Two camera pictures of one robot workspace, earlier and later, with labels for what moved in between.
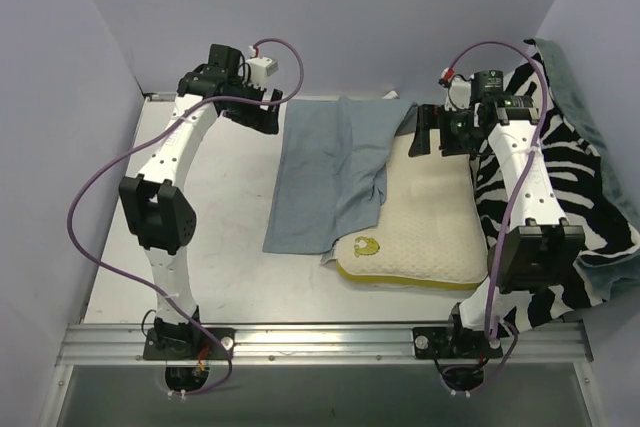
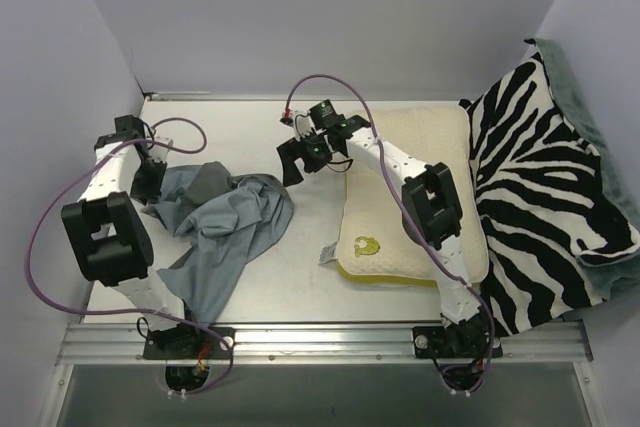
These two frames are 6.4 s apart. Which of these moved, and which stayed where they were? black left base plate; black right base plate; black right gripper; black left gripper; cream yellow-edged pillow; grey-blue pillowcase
Moved: black right gripper; grey-blue pillowcase; black left gripper
Stayed: black right base plate; black left base plate; cream yellow-edged pillow
